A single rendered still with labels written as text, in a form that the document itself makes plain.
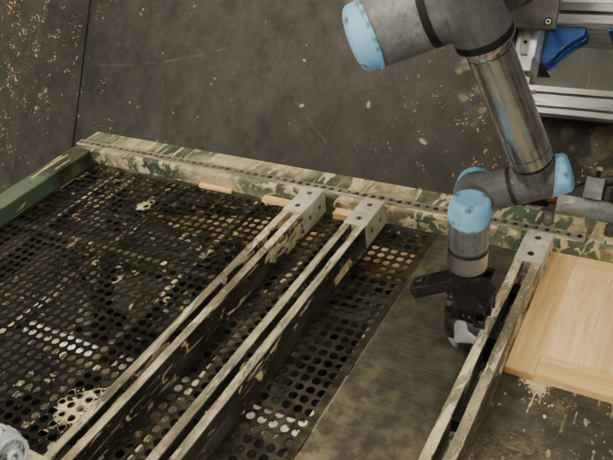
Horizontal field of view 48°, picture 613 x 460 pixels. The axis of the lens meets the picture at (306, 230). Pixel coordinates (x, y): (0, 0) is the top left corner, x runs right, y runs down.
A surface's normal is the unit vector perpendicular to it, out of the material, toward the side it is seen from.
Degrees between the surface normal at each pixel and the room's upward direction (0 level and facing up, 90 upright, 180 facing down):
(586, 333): 58
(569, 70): 0
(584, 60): 0
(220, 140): 0
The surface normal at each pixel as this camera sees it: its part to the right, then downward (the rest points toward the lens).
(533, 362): -0.11, -0.82
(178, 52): -0.47, 0.01
